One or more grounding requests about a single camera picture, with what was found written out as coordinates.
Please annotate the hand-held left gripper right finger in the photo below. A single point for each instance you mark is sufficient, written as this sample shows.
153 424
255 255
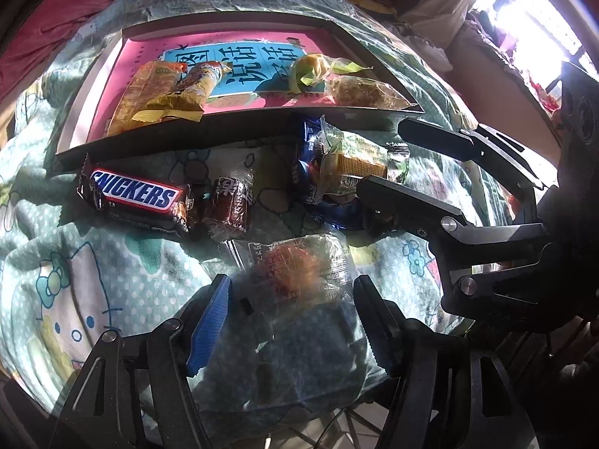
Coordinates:
374 327

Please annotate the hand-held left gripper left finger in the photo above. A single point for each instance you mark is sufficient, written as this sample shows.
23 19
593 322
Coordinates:
210 327

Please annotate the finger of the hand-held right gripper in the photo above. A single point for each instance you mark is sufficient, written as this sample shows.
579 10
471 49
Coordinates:
444 138
412 206

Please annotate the green clear biscuit packet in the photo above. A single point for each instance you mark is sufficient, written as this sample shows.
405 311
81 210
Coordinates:
355 159

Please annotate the clear brown cake packet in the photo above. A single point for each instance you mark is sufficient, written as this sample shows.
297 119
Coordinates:
365 93

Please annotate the clear orange-red cake packet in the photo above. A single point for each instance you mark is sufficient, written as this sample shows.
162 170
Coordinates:
295 266

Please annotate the blue cookie packet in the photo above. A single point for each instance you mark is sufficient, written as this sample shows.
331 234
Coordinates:
309 187

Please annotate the small dark candy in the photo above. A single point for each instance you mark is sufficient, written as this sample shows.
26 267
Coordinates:
229 208

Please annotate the yellow-green clear pastry packet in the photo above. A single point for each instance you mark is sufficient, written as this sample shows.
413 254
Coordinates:
318 70

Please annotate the brown chocolate bar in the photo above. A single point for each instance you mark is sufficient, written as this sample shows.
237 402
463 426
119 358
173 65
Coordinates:
135 194

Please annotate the shallow grey cardboard box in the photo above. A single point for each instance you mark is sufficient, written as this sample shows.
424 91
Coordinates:
234 124

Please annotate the yellow snack packet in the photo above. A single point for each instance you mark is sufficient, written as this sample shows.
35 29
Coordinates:
196 86

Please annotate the orange snack packet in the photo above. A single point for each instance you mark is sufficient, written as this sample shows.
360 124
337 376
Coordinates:
140 93

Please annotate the cartoon printed blanket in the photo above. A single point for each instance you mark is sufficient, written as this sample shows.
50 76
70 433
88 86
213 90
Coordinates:
117 280

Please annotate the beige curtain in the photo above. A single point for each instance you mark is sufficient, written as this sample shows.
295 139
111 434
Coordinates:
449 0

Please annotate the window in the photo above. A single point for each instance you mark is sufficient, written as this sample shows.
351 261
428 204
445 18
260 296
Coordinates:
543 9

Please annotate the pink and blue book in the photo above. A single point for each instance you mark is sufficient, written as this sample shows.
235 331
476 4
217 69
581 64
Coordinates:
252 70

